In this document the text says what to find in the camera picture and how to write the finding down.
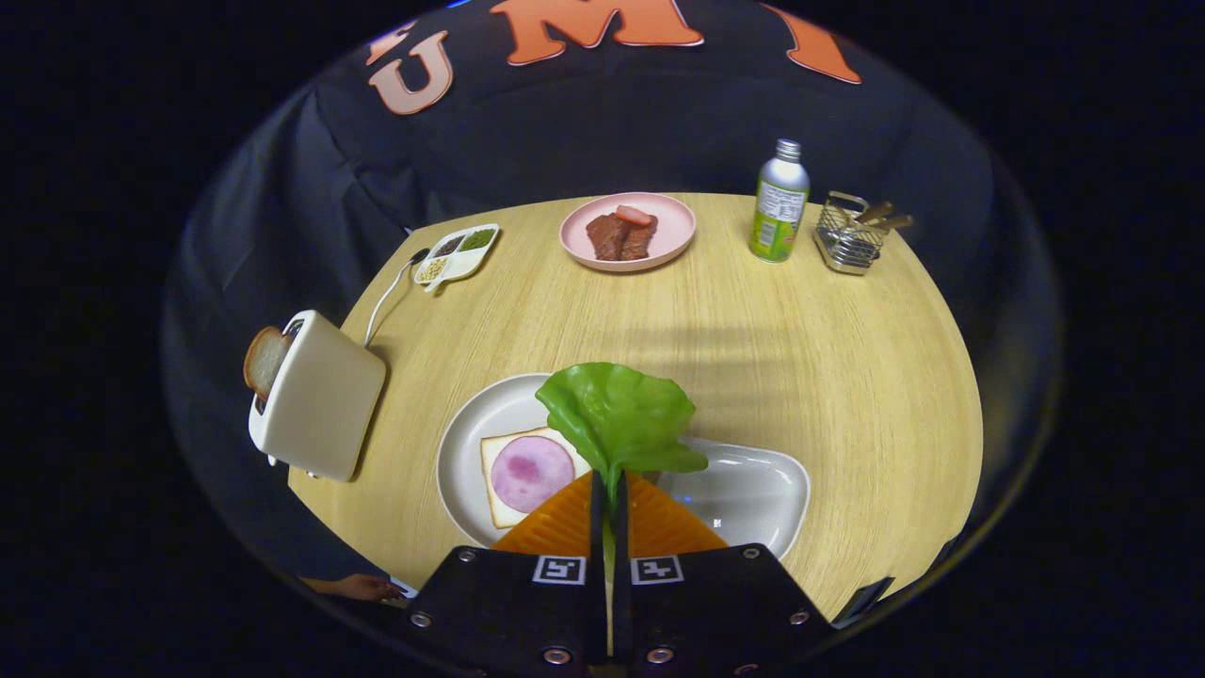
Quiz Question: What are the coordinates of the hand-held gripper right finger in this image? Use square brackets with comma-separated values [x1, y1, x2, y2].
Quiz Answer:
[610, 470, 836, 677]

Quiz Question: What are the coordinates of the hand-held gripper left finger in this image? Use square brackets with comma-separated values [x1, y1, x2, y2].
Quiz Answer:
[405, 472, 610, 674]

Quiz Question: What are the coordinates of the green lettuce leaf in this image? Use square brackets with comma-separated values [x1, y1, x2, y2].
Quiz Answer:
[535, 362, 710, 566]

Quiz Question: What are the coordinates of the brown toast slice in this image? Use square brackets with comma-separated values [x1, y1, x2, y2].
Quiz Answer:
[243, 326, 294, 402]

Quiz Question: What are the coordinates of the pink ham slice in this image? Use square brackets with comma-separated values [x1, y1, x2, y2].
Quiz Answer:
[490, 435, 576, 515]

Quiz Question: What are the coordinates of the white bread slice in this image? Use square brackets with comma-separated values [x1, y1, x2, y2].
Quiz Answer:
[480, 427, 593, 530]

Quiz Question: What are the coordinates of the white oval dish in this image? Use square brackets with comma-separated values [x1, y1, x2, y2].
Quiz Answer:
[653, 435, 811, 562]

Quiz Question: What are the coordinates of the round white plate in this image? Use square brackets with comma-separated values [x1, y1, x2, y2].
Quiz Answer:
[436, 373, 603, 550]

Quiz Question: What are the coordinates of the black flat object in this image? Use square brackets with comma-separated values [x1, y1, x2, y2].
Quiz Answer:
[830, 576, 895, 630]

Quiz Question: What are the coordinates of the pink plate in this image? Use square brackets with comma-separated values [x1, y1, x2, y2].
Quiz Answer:
[559, 192, 698, 274]

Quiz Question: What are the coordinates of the brown cooked meat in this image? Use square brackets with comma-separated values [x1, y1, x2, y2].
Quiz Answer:
[586, 212, 659, 263]

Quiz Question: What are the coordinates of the white divided tray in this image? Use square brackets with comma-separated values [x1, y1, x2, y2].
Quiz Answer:
[413, 223, 501, 294]

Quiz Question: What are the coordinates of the cream toaster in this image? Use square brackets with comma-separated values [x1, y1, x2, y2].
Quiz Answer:
[248, 310, 389, 483]

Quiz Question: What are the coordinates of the silver and green bottle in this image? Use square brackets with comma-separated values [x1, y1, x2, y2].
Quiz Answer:
[749, 138, 811, 264]

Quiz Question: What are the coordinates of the black backdrop cloth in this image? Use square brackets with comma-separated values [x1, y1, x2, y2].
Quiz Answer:
[160, 0, 1065, 608]

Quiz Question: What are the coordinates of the white toaster cable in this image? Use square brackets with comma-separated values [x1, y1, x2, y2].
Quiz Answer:
[363, 248, 430, 348]

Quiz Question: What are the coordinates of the wire mesh basket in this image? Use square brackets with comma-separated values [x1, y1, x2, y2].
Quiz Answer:
[813, 191, 892, 276]

